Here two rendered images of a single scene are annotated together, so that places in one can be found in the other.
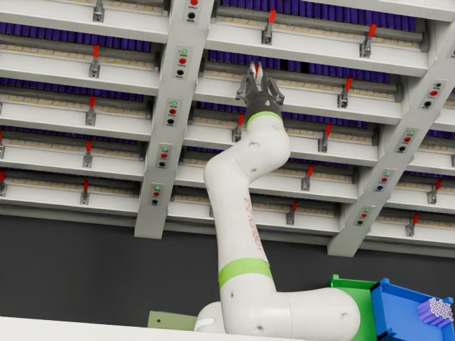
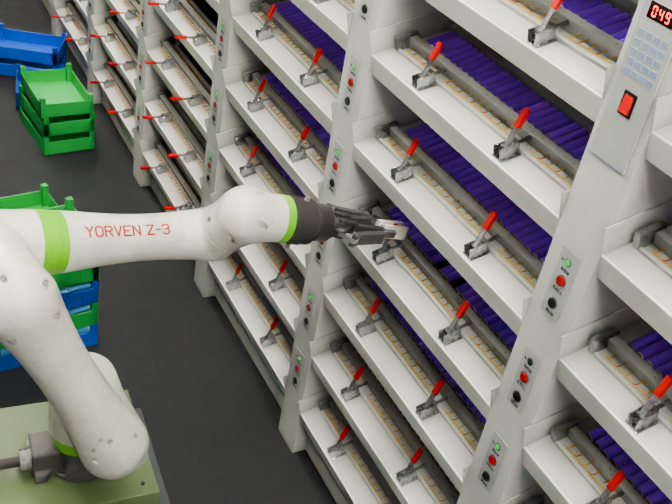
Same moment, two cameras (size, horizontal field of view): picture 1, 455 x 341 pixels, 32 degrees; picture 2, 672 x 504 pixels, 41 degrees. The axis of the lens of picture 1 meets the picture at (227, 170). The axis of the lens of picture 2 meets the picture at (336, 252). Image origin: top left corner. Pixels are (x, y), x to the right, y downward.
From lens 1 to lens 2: 1.80 m
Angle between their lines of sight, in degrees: 53
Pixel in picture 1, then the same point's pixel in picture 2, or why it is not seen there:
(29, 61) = (271, 124)
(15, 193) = (237, 295)
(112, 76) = (303, 169)
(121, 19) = (318, 94)
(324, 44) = (445, 219)
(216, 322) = not seen: hidden behind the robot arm
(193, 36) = (346, 133)
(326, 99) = (437, 322)
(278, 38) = (411, 185)
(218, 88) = not seen: hidden behind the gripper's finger
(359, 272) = not seen: outside the picture
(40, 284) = (169, 375)
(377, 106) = (481, 374)
